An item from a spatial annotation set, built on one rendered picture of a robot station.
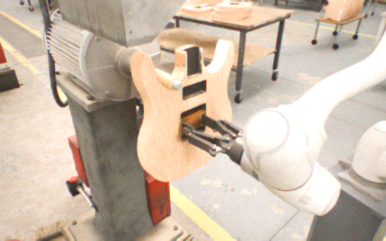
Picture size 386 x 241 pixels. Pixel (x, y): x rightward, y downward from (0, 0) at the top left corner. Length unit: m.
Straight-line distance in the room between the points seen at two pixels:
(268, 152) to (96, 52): 0.54
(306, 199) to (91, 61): 0.62
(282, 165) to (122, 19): 0.35
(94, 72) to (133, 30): 0.34
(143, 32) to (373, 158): 0.99
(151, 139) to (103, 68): 0.24
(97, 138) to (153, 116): 0.42
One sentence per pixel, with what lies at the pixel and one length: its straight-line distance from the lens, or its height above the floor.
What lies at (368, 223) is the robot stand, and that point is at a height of 0.61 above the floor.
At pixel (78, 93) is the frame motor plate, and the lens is 1.02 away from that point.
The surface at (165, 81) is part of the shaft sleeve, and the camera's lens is 0.70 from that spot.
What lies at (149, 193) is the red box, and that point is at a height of 0.55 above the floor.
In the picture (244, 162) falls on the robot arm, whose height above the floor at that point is 1.10.
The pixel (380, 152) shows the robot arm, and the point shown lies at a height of 0.90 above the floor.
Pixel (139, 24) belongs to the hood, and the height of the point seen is 1.42.
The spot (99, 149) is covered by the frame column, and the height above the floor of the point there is 0.88.
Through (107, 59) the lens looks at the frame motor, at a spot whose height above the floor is 1.27.
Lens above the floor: 1.53
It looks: 31 degrees down
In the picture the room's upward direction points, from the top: straight up
